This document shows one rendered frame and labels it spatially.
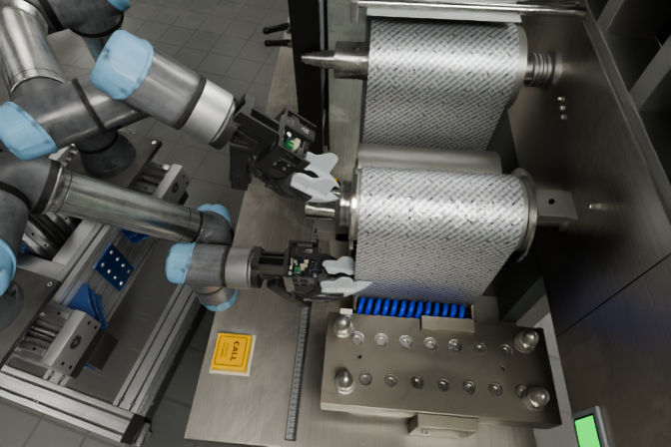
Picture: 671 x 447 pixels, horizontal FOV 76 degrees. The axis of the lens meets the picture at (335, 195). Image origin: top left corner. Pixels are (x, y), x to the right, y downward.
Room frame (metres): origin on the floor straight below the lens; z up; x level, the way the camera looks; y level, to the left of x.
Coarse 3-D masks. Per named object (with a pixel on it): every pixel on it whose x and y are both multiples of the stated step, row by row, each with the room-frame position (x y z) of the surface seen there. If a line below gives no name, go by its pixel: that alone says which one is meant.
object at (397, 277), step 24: (360, 264) 0.32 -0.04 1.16; (384, 264) 0.32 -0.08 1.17; (408, 264) 0.32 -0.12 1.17; (432, 264) 0.31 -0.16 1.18; (456, 264) 0.31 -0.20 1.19; (480, 264) 0.31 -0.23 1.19; (384, 288) 0.32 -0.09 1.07; (408, 288) 0.32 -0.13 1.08; (432, 288) 0.31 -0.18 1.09; (456, 288) 0.31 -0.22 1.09; (480, 288) 0.31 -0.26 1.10
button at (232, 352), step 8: (224, 336) 0.27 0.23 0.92; (232, 336) 0.27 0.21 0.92; (240, 336) 0.27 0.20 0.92; (248, 336) 0.27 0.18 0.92; (216, 344) 0.26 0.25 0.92; (224, 344) 0.26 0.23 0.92; (232, 344) 0.26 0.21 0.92; (240, 344) 0.26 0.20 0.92; (248, 344) 0.26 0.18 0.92; (216, 352) 0.24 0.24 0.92; (224, 352) 0.24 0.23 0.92; (232, 352) 0.24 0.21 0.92; (240, 352) 0.24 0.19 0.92; (248, 352) 0.24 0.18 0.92; (216, 360) 0.23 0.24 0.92; (224, 360) 0.23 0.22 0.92; (232, 360) 0.23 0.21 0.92; (240, 360) 0.23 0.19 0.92; (248, 360) 0.23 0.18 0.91; (216, 368) 0.21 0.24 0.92; (224, 368) 0.21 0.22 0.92; (232, 368) 0.21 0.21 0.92; (240, 368) 0.21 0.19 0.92
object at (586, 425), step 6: (576, 420) 0.09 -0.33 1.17; (582, 420) 0.09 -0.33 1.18; (588, 420) 0.08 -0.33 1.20; (576, 426) 0.08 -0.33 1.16; (582, 426) 0.08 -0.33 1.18; (588, 426) 0.08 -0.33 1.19; (594, 426) 0.07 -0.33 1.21; (582, 432) 0.07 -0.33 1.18; (588, 432) 0.07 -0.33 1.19; (594, 432) 0.07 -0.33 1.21; (582, 438) 0.07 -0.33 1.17; (588, 438) 0.06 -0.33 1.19; (594, 438) 0.06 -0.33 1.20; (582, 444) 0.06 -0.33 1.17; (588, 444) 0.06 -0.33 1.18; (594, 444) 0.06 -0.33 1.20
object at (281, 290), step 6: (270, 282) 0.32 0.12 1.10; (276, 282) 0.32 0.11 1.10; (282, 282) 0.32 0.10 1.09; (270, 288) 0.31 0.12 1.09; (276, 288) 0.31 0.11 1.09; (282, 288) 0.31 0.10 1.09; (282, 294) 0.31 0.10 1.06; (288, 294) 0.31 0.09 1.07; (294, 300) 0.31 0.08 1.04; (300, 300) 0.31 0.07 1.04; (300, 306) 0.31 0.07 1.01; (306, 306) 0.30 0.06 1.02
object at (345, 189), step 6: (342, 180) 0.42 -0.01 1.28; (342, 186) 0.40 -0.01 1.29; (348, 186) 0.40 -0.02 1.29; (342, 192) 0.38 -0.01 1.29; (348, 192) 0.38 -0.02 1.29; (342, 198) 0.37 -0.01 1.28; (348, 198) 0.37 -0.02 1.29; (342, 204) 0.37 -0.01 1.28; (348, 204) 0.37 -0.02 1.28; (342, 210) 0.36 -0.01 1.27; (348, 210) 0.36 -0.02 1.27; (342, 216) 0.35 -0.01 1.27; (348, 216) 0.35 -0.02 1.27; (342, 222) 0.35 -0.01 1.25; (348, 222) 0.35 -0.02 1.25
